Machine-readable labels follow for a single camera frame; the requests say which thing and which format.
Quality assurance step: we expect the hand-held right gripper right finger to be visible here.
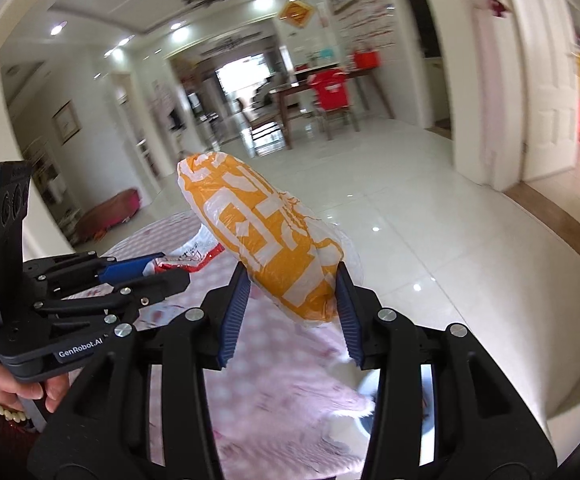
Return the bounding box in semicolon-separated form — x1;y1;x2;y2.
335;261;556;480

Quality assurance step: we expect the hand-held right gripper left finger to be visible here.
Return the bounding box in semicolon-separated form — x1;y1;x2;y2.
27;261;253;480

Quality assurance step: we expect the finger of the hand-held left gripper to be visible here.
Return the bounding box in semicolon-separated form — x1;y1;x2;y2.
24;251;155;294
32;267;191;329

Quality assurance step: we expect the red white plastic bag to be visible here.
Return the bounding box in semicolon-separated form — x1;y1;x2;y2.
150;225;227;274

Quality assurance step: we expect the blue bin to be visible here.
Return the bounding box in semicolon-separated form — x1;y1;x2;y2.
357;360;435;441

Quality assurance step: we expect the orange white plastic bag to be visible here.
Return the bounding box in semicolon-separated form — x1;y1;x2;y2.
176;150;365;331

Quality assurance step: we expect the person's left hand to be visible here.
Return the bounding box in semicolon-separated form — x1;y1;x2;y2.
0;364;71;428

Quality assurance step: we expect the red low bench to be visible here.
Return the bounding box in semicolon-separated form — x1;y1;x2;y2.
77;189;143;243

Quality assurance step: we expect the pink checkered tablecloth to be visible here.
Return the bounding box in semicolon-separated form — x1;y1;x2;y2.
62;210;378;480

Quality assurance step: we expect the wooden chair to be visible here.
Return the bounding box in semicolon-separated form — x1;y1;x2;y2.
315;67;359;142

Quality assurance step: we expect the red shirt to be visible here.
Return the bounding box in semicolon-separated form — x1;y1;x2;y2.
309;67;351;111

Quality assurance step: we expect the wooden dining table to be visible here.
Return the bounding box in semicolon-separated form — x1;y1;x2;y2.
270;67;395;151

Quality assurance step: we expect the orange basket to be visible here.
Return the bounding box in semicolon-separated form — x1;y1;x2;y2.
352;49;383;70

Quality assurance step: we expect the white panel door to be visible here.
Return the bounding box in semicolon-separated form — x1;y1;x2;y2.
507;0;580;186

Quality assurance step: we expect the dark framed wall picture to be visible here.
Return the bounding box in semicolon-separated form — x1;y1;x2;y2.
52;100;82;143

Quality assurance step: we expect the gold diamond wall picture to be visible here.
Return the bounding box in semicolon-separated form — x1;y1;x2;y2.
279;0;315;31

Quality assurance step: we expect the row of wall certificates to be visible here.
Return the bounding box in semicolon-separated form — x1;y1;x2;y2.
340;0;397;47

